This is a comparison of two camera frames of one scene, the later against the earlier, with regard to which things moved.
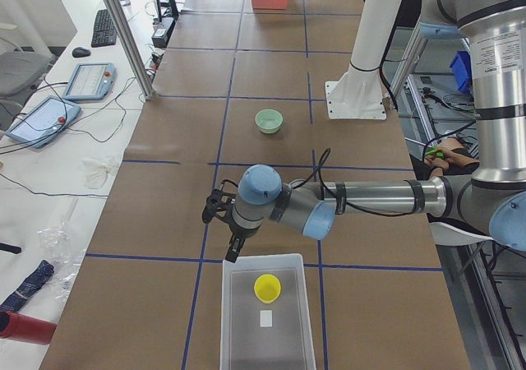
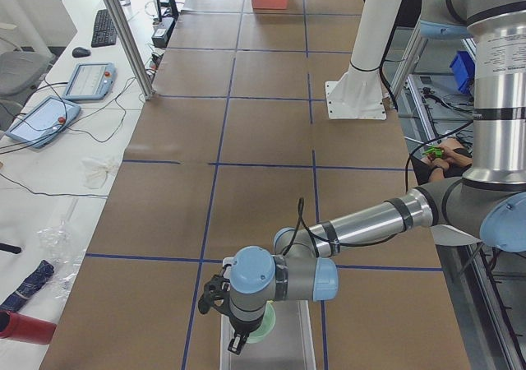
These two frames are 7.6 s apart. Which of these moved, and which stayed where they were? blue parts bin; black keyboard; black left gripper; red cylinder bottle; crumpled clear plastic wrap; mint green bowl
Moved: black left gripper; mint green bowl
Stayed: red cylinder bottle; black keyboard; crumpled clear plastic wrap; blue parts bin
